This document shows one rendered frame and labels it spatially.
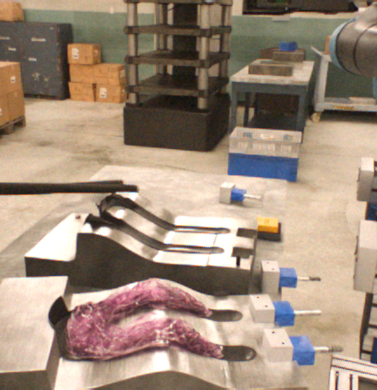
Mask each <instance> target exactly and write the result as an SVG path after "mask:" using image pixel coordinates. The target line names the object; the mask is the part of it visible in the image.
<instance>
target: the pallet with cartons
mask: <svg viewBox="0 0 377 390"><path fill-rule="evenodd" d="M24 114H25V109H24V92H23V89H22V82H21V71H20V63H5V62H0V135H10V134H12V133H14V132H15V131H13V130H14V127H25V126H26V120H25V115H24Z"/></svg>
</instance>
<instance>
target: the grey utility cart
mask: <svg viewBox="0 0 377 390"><path fill-rule="evenodd" d="M311 49H312V50H313V51H315V52H316V53H317V58H318V64H317V71H316V79H315V87H314V95H313V97H312V106H313V107H310V108H309V109H308V111H307V113H308V115H309V116H311V120H312V122H314V123H317V122H318V121H319V120H320V115H321V112H322V111H323V109H324V110H339V111H340V110H344V111H352V112H353V111H366V112H369V111H376V112H375V117H376V118H377V100H374V101H375V103H374V105H369V104H348V98H334V97H324V91H325V84H326V76H327V63H332V60H331V58H330V57H329V55H325V52H324V51H317V50H316V49H315V48H314V47H312V46H311Z"/></svg>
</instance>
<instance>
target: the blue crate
mask: <svg viewBox="0 0 377 390"><path fill-rule="evenodd" d="M228 155H229V156H228V157H229V158H228V169H227V175H229V176H239V177H248V178H266V180H267V179H277V180H286V181H293V182H294V181H297V167H298V161H299V158H287V157H277V156H267V155H257V154H246V153H237V152H229V154H228Z"/></svg>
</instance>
